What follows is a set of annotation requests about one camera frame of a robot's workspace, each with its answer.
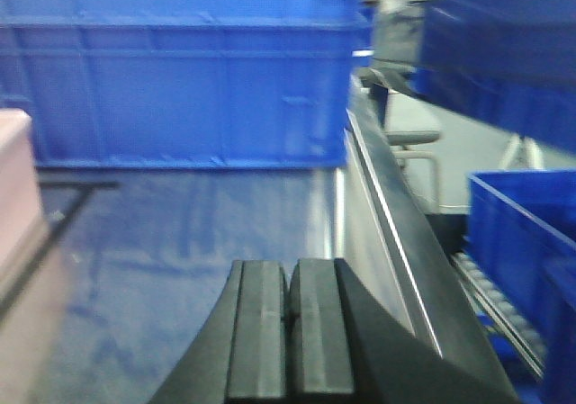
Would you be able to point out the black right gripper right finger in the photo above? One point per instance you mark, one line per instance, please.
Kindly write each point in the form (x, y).
(347, 348)

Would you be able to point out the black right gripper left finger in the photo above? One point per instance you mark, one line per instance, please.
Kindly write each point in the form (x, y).
(239, 354)

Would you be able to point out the pink plastic bin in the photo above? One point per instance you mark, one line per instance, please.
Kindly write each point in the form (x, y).
(34, 281)

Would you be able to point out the blue crate on right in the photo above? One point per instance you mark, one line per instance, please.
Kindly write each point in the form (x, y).
(521, 233)

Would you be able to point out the large blue crate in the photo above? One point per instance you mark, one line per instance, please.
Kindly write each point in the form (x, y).
(181, 83)

